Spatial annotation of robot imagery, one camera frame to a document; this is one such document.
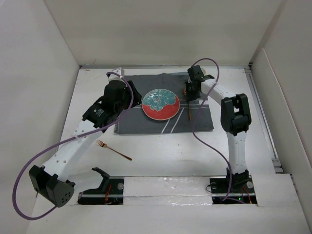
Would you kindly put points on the copper fork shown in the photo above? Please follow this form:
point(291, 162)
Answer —
point(104, 145)

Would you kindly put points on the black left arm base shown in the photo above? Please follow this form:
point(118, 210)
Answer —
point(109, 192)

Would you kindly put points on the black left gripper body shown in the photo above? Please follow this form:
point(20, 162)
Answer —
point(122, 105)

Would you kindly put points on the copper spoon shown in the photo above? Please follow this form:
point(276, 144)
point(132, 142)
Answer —
point(188, 104)

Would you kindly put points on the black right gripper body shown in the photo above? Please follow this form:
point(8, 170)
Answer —
point(191, 93)

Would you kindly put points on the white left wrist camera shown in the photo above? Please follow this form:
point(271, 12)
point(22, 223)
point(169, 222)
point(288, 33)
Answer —
point(116, 74)

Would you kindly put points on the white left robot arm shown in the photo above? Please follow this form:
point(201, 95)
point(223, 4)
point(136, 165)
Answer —
point(51, 179)

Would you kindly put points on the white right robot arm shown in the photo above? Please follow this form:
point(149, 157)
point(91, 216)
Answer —
point(235, 118)

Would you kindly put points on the grey striped cloth placemat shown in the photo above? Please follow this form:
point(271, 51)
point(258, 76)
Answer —
point(136, 122)

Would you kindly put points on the red and teal plate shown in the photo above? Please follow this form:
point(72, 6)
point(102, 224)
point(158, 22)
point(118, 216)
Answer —
point(160, 104)

